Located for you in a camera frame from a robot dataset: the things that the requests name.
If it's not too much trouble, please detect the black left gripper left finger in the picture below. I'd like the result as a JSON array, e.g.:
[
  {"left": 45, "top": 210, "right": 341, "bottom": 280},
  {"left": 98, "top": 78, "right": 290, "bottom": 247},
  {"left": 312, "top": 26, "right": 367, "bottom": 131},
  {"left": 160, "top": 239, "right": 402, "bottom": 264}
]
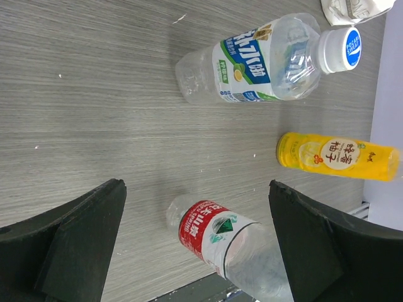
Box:
[{"left": 1, "top": 179, "right": 127, "bottom": 301}]

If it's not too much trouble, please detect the crumpled white paper bag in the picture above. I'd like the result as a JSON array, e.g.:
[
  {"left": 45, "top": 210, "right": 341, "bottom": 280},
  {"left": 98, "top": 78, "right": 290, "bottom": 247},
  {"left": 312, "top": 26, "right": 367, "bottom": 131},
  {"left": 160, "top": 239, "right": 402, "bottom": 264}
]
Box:
[{"left": 321, "top": 0, "right": 395, "bottom": 26}]

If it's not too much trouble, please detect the clear bottle blue white label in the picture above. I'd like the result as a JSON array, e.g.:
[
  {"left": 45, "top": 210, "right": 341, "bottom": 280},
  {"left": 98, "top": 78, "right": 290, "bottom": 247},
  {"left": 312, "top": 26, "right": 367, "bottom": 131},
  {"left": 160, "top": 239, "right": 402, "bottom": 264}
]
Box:
[{"left": 175, "top": 13, "right": 362, "bottom": 104}]

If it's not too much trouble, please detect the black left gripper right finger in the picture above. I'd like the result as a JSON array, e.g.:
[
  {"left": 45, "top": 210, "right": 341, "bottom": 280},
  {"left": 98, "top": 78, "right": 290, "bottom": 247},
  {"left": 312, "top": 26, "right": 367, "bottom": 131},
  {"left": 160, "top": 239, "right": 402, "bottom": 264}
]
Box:
[{"left": 268, "top": 180, "right": 402, "bottom": 301}]

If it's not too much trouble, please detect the yellow honey pomelo bottle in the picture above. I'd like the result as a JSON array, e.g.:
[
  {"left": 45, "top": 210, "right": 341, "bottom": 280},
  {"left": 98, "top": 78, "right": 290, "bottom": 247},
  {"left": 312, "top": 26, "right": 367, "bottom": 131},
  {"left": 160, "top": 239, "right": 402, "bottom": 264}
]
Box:
[{"left": 276, "top": 132, "right": 402, "bottom": 182}]

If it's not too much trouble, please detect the clear bottle red label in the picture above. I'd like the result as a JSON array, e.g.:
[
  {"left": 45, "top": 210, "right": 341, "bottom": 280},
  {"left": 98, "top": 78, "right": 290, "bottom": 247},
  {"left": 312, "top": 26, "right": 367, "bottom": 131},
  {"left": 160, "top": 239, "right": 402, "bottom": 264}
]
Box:
[{"left": 166, "top": 194, "right": 293, "bottom": 301}]

